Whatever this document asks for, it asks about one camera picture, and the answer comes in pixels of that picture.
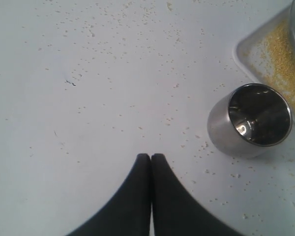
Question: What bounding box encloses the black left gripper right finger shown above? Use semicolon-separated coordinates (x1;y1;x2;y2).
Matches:
151;153;240;236

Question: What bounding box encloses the stainless steel cup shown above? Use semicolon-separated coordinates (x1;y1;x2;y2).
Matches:
207;83;293;158

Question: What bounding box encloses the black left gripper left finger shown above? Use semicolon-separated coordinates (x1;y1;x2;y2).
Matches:
69;153;151;236

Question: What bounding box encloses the white plastic tray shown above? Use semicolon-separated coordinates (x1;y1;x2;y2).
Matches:
234;4;295;123

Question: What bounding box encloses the yellow millet grains pile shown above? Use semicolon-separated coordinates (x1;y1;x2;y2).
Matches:
257;20;295;111

